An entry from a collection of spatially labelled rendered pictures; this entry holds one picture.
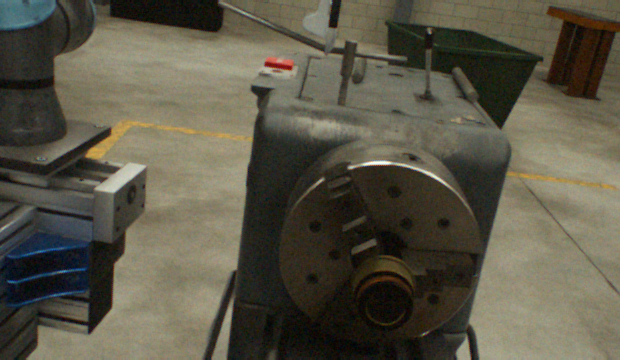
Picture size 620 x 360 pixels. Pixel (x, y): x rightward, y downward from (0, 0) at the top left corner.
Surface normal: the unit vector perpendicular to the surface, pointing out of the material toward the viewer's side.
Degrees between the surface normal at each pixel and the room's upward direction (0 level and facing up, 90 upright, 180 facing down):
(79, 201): 90
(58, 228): 90
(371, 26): 90
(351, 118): 34
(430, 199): 90
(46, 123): 73
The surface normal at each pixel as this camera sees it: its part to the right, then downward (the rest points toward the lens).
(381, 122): 0.09, -0.58
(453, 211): -0.04, 0.35
